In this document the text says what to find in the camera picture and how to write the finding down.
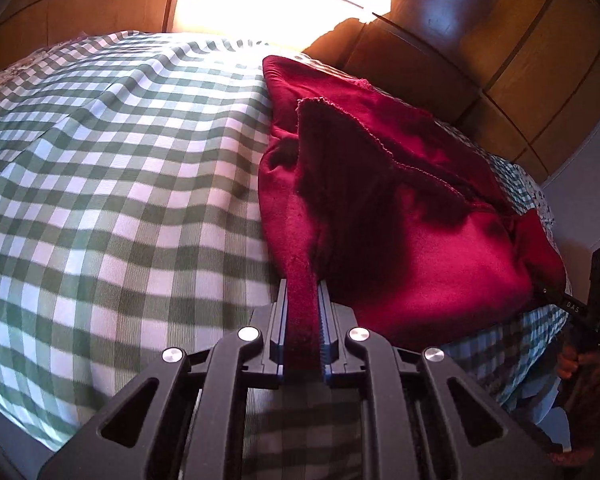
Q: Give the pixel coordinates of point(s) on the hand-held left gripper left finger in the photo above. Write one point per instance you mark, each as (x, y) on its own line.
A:
(279, 320)

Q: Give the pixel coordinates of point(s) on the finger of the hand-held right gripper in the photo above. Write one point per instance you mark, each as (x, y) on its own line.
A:
(562, 300)

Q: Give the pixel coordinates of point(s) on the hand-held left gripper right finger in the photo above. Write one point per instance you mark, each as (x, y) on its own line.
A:
(327, 320)

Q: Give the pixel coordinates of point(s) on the red fleece garment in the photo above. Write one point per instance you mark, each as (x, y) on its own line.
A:
(380, 200)

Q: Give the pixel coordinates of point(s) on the person's right hand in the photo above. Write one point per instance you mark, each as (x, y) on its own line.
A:
(577, 360)

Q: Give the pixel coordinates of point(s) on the floral pillow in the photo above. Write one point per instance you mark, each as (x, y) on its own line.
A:
(542, 205)

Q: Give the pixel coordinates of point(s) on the green checked blanket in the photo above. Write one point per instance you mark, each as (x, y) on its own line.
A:
(120, 185)

